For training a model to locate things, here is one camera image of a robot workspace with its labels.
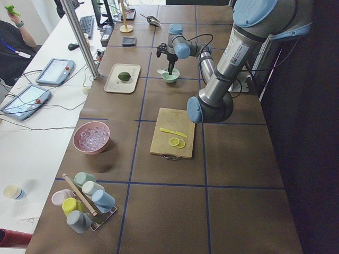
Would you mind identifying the paper cup blue stripe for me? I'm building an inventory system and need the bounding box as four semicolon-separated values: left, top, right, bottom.
3;184;26;200

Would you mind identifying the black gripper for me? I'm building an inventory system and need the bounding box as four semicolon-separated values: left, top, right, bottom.
167;51;177;75

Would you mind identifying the black computer mouse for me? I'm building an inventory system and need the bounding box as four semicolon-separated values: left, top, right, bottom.
68;43;79;51

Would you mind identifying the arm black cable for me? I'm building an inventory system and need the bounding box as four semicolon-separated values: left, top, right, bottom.
185;33;214;56

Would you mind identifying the mint green bowl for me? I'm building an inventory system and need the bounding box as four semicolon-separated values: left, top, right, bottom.
161;68;180;83

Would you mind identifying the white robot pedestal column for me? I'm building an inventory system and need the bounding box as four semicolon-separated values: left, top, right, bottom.
228;71;250;93

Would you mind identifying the red object at edge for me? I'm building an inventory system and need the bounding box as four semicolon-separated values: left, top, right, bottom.
1;229;33;249

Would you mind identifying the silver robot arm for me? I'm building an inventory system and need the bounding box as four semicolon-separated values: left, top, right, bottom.
157;1;314;124

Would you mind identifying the yellow plastic knife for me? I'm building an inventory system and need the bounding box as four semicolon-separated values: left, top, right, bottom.
159;128;188;138

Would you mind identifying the wooden cutting board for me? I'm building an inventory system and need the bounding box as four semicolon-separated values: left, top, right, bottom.
150;108;195;159

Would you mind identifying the cream rabbit tray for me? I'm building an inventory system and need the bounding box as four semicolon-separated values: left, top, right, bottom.
104;63;141;94

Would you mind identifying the green avocado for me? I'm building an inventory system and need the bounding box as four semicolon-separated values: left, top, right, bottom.
118;71;131;82

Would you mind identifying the metal scoop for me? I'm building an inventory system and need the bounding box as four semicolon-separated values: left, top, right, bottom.
140;13;161;27

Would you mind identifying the person in black shirt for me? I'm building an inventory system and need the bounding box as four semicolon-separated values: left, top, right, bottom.
1;12;37;86

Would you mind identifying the wooden mug tree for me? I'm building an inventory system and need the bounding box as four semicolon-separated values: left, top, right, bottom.
119;0;133;33

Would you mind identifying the lower teach pendant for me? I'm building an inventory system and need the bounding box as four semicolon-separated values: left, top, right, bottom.
1;85;52;121

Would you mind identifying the aluminium frame post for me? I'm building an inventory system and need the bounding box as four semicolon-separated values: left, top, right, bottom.
60;0;100;80

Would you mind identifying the cup rack with cups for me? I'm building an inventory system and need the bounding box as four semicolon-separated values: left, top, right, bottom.
51;172;117;234

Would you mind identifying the grey folded cloth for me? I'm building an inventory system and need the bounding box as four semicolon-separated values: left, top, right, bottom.
122;37;137;47

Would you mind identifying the black box with label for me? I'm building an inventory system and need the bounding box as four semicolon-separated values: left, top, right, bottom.
100;25;114;47

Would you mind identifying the pink bowl with ice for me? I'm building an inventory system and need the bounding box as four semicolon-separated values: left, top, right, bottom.
73;121;110;155

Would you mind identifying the white plastic spoon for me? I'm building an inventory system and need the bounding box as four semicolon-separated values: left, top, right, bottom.
157;69;169;74

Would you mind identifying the teach pendant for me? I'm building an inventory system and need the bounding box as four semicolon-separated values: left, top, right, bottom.
1;85;52;121
35;58;75;86

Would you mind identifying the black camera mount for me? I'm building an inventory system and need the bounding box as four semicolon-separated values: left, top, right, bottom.
156;43;168;58

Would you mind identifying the black keyboard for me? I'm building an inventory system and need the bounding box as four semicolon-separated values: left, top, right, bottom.
79;16;94;40

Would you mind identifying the upper teach pendant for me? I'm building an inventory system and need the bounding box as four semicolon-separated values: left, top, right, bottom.
35;58;75;86

